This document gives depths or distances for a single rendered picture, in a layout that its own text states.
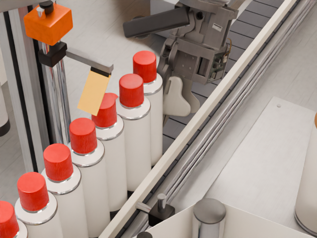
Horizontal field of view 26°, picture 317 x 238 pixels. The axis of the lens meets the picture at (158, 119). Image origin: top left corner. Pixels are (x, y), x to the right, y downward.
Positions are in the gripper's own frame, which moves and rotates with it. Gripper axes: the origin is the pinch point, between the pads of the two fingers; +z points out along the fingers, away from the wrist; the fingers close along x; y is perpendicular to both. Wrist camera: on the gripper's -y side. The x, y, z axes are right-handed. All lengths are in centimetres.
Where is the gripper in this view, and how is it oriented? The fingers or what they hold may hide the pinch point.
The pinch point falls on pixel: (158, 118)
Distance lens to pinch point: 107.8
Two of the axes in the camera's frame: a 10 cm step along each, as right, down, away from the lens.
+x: 4.4, -1.7, 8.8
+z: -2.5, 9.2, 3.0
